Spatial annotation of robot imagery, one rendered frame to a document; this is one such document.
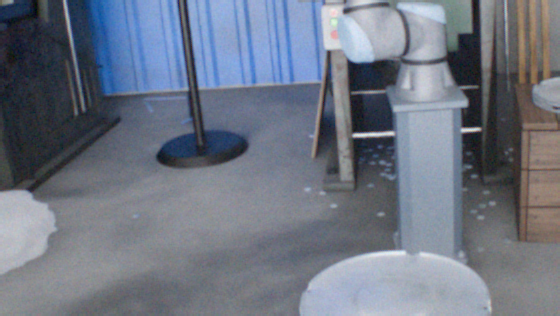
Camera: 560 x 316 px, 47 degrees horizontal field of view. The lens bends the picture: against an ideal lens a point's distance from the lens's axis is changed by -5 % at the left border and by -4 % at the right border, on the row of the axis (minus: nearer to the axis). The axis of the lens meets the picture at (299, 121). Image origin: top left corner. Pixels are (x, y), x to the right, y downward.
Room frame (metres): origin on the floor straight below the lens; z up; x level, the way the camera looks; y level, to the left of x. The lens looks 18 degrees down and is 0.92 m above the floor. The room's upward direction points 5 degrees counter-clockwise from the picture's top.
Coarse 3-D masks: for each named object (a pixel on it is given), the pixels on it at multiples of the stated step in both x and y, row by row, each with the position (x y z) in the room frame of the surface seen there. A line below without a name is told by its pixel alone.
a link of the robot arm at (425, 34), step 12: (408, 12) 1.56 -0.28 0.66; (420, 12) 1.55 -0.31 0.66; (432, 12) 1.55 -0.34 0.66; (444, 12) 1.58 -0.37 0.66; (408, 24) 1.54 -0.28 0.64; (420, 24) 1.55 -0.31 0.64; (432, 24) 1.55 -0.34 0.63; (444, 24) 1.57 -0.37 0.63; (408, 36) 1.53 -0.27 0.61; (420, 36) 1.54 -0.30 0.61; (432, 36) 1.55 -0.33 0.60; (444, 36) 1.57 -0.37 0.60; (408, 48) 1.54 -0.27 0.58; (420, 48) 1.55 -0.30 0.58; (432, 48) 1.55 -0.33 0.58; (444, 48) 1.57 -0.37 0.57; (420, 60) 1.55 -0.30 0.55
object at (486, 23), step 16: (480, 0) 2.01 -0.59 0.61; (480, 16) 2.01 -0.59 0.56; (480, 32) 2.02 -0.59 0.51; (464, 48) 2.50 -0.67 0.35; (480, 48) 2.03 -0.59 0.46; (480, 64) 2.04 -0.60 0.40; (496, 64) 2.00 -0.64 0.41; (480, 80) 2.04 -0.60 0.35; (496, 80) 2.00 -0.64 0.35; (480, 96) 2.05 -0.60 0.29; (496, 96) 2.00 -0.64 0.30; (464, 112) 2.57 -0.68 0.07; (480, 112) 2.05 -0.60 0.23; (496, 112) 2.00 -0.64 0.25; (480, 128) 2.06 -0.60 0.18; (496, 128) 2.00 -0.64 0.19; (480, 144) 2.06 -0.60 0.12; (496, 144) 2.00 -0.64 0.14; (480, 160) 2.06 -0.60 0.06; (496, 160) 2.00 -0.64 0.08; (480, 176) 2.06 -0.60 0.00; (496, 176) 1.99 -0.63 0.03
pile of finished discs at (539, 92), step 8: (552, 80) 1.86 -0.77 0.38; (536, 88) 1.79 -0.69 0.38; (544, 88) 1.78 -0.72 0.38; (552, 88) 1.78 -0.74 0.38; (536, 96) 1.73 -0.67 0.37; (544, 96) 1.71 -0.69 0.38; (552, 96) 1.70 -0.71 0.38; (536, 104) 1.72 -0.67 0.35; (544, 104) 1.68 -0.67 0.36; (552, 104) 1.65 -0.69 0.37
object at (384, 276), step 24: (336, 264) 0.98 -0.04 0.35; (360, 264) 0.98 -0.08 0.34; (384, 264) 0.98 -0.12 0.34; (408, 264) 0.97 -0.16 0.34; (432, 264) 0.96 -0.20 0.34; (456, 264) 0.95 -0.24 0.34; (312, 288) 0.92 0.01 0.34; (336, 288) 0.92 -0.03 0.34; (360, 288) 0.90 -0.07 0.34; (384, 288) 0.89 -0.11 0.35; (408, 288) 0.88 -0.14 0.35; (432, 288) 0.88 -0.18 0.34; (456, 288) 0.88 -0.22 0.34; (480, 288) 0.87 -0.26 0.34; (312, 312) 0.85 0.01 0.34; (336, 312) 0.85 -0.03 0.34; (360, 312) 0.84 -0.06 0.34; (384, 312) 0.83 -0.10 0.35; (408, 312) 0.82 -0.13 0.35; (432, 312) 0.82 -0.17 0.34; (456, 312) 0.81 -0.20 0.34; (480, 312) 0.80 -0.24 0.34
